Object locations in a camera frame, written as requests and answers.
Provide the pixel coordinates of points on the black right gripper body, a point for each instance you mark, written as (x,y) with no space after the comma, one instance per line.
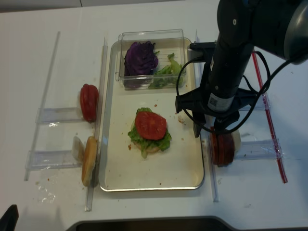
(212,105)

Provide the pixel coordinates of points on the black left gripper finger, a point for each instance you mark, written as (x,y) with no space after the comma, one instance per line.
(9,220)

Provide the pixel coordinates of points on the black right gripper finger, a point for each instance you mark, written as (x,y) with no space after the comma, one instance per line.
(199,118)
(221,123)

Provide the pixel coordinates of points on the meat patty slice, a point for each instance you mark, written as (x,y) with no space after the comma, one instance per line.
(214,148)
(226,150)

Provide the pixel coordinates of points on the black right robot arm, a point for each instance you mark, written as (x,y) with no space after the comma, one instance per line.
(279,27)

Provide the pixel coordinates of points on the white meat pusher block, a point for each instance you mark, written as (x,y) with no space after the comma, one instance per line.
(236,140)

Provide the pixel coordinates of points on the green lettuce in box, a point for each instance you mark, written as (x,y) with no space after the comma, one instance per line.
(168,75)

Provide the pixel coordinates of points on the tomato slice on burger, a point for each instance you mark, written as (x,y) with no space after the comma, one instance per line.
(150,126)

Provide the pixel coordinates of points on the lettuce leaf on bun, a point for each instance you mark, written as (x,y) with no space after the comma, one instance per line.
(134,136)

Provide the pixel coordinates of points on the stacked tomato slices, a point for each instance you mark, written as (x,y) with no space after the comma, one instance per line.
(89,96)

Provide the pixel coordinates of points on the clear tape patch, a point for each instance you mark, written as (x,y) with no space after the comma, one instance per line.
(46,191)

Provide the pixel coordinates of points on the red strip on table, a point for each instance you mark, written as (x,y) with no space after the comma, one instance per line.
(269,118)

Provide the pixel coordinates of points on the bottom bun on tray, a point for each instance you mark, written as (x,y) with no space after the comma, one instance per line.
(148,149)

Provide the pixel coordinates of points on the clear plastic vegetable box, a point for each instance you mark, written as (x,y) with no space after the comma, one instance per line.
(166,42)

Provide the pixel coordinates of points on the purple cabbage piece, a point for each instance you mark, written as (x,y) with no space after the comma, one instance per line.
(140,59)

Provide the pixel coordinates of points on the clear far left strip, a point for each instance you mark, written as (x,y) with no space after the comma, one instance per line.
(41,107)

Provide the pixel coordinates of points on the clear right long rail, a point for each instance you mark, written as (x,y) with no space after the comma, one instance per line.
(211,168)

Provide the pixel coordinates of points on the clear long rail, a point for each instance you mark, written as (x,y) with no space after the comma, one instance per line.
(97,130)
(211,168)

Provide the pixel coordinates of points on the clear bun slide rail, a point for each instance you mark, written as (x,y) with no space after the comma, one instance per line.
(262,103)
(39,160)

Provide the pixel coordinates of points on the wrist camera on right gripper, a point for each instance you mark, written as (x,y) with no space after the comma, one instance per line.
(200,52)

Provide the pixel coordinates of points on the clear meat slide rail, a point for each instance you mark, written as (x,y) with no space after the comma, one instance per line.
(259,150)

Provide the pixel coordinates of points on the clear left bun slide rail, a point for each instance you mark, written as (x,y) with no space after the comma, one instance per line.
(39,160)

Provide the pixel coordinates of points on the clear left long rail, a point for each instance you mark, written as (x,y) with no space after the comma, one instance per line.
(97,130)

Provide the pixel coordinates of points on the bun bottom on rail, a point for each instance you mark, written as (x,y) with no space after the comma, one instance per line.
(89,160)

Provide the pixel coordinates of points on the clear tomato slide rail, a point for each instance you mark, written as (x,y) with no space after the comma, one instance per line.
(59,115)

